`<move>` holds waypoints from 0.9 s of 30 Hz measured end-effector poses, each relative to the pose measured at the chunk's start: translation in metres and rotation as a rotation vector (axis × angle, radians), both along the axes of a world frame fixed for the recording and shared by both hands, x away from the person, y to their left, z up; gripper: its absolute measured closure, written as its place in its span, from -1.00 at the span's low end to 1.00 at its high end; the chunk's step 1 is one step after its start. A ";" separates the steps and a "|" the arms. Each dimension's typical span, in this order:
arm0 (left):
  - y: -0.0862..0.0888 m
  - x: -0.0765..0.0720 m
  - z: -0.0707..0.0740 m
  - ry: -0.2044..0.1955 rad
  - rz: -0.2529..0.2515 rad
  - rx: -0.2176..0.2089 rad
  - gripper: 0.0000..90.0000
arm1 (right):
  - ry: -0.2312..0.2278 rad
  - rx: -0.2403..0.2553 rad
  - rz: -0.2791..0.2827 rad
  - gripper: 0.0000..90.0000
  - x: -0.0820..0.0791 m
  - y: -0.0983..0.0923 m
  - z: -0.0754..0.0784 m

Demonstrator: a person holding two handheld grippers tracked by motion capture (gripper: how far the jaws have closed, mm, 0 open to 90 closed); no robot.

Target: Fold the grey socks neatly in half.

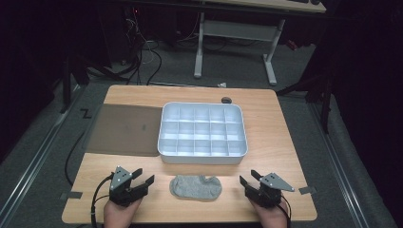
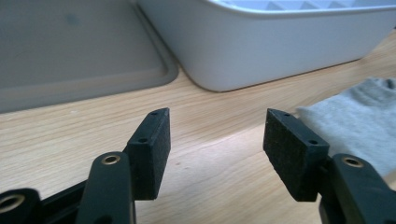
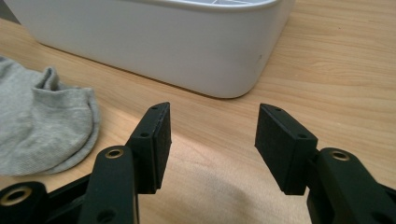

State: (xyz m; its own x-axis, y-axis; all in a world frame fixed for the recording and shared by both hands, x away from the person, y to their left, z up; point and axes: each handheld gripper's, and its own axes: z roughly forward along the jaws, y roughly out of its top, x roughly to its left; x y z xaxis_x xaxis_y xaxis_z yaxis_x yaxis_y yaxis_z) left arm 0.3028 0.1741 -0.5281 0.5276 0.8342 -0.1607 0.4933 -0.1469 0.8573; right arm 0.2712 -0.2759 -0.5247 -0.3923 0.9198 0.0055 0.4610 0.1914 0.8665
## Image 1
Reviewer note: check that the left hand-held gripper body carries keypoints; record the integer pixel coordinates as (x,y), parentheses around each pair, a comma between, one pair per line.
(122,188)

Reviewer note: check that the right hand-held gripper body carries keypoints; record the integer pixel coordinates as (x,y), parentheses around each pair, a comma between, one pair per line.
(269,190)

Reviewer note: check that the grey sock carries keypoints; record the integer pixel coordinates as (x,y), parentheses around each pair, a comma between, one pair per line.
(195,187)

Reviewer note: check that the person's right hand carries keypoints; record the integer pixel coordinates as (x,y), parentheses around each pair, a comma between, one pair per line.
(272,217)

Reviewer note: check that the person's left hand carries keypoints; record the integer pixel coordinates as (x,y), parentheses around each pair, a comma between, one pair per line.
(120,216)

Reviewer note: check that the grey tape strip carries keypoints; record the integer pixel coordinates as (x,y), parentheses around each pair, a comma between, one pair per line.
(71,195)
(307,190)

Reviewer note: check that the brown mat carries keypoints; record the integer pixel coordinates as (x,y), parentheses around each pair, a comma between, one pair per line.
(125,129)

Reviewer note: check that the white divided storage box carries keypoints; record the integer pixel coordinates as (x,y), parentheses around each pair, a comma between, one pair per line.
(202,133)

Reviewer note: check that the small black round object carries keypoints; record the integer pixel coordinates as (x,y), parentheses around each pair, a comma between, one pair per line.
(226,100)

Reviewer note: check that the small white floor object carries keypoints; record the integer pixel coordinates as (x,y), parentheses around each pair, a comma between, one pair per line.
(222,85)

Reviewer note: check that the black metal stand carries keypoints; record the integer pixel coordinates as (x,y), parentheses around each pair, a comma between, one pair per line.
(66,85)
(320,91)

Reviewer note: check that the white-legged wooden desk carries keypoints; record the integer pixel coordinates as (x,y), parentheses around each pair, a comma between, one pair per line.
(237,30)

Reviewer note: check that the black keyboard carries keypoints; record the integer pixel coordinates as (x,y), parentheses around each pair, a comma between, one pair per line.
(298,1)

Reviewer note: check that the black computer mouse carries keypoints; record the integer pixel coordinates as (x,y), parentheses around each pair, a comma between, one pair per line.
(315,2)

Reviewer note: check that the metal floor rail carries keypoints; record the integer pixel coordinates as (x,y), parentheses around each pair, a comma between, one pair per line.
(340,167)
(34,164)

